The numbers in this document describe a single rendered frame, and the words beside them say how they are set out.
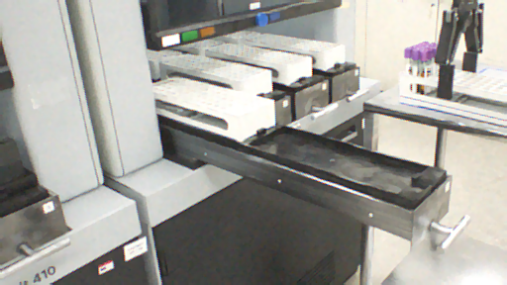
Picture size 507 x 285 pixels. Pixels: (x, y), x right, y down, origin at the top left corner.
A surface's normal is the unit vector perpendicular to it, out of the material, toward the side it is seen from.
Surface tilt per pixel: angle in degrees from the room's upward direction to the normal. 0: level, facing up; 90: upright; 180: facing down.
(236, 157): 90
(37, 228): 90
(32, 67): 90
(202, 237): 90
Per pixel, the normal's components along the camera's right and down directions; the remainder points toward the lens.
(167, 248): 0.77, 0.25
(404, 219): -0.61, 0.33
